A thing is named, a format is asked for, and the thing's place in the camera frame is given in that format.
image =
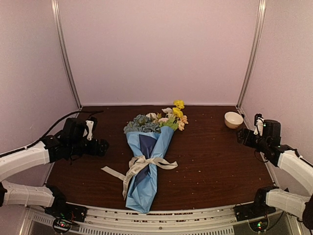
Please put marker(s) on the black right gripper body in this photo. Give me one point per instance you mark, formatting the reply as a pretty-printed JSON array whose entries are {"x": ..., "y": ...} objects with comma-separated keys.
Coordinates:
[{"x": 260, "y": 145}]

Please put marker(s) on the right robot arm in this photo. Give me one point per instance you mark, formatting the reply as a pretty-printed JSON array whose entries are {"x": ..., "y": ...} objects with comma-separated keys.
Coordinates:
[{"x": 296, "y": 203}]

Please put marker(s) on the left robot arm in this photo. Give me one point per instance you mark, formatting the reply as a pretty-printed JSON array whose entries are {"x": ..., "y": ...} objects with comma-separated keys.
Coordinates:
[{"x": 17, "y": 161}]

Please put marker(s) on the front aluminium rail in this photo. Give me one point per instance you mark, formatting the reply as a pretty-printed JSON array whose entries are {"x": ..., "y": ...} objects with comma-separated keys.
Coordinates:
[{"x": 211, "y": 221}]

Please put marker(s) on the cream printed ribbon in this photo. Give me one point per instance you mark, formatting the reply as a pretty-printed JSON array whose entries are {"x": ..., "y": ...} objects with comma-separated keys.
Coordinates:
[{"x": 136, "y": 165}]

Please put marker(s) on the white ceramic bowl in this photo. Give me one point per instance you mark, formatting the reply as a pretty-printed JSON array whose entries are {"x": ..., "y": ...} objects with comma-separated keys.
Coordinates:
[{"x": 233, "y": 120}]

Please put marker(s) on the right aluminium corner post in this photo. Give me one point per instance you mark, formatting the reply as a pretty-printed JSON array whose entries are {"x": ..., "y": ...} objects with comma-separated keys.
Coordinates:
[{"x": 261, "y": 14}]

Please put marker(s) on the aluminium corner post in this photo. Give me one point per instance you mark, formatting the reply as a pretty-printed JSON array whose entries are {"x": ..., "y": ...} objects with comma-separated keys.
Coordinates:
[
  {"x": 65, "y": 58},
  {"x": 261, "y": 14}
]

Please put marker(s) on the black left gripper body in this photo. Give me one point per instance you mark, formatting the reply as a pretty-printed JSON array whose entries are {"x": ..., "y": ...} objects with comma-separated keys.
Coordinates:
[{"x": 77, "y": 148}]

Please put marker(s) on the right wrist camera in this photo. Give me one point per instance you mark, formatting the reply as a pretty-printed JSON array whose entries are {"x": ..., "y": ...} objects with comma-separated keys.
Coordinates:
[{"x": 259, "y": 124}]

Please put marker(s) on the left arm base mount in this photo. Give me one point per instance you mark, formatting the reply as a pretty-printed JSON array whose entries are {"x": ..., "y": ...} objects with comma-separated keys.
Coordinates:
[{"x": 66, "y": 214}]

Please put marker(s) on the blue wrapping paper sheet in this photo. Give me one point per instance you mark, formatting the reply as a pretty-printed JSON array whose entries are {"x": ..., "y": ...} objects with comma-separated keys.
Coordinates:
[{"x": 143, "y": 187}]

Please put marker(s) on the left aluminium corner post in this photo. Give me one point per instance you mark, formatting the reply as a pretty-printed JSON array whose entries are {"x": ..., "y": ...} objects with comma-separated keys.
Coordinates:
[{"x": 65, "y": 58}]

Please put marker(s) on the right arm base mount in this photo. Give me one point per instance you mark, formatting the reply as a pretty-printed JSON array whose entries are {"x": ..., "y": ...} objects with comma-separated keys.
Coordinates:
[{"x": 256, "y": 213}]

